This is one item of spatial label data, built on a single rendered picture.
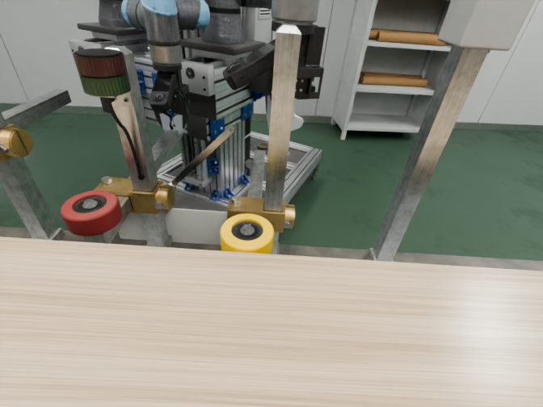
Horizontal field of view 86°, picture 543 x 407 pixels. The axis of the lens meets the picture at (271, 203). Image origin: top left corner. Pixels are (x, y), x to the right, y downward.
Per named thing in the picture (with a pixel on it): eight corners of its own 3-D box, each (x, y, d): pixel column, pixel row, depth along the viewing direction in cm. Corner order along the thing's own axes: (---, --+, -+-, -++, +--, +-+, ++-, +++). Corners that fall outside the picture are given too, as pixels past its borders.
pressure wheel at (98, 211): (97, 236, 55) (77, 185, 48) (139, 238, 55) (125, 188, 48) (73, 268, 49) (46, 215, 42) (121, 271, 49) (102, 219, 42)
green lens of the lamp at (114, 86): (97, 82, 44) (93, 67, 42) (137, 86, 44) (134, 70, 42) (74, 94, 39) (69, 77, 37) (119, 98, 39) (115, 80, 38)
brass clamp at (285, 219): (230, 212, 64) (230, 194, 61) (292, 216, 64) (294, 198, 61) (226, 231, 59) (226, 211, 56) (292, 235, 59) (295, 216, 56)
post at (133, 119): (159, 262, 72) (108, 44, 44) (174, 262, 72) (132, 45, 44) (154, 272, 69) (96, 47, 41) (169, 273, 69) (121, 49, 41)
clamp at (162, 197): (111, 196, 61) (105, 176, 58) (176, 200, 62) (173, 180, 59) (98, 212, 57) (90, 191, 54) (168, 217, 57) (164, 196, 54)
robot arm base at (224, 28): (217, 36, 110) (216, 5, 104) (253, 41, 105) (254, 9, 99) (192, 39, 99) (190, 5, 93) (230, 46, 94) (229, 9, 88)
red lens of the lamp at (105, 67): (92, 65, 42) (87, 48, 41) (134, 68, 42) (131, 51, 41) (68, 74, 37) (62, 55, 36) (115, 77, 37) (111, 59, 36)
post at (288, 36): (260, 255, 70) (276, 22, 41) (275, 256, 70) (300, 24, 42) (259, 266, 67) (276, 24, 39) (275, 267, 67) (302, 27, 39)
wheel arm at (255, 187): (253, 161, 83) (254, 148, 80) (265, 162, 83) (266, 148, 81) (234, 287, 48) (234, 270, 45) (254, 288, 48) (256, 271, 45)
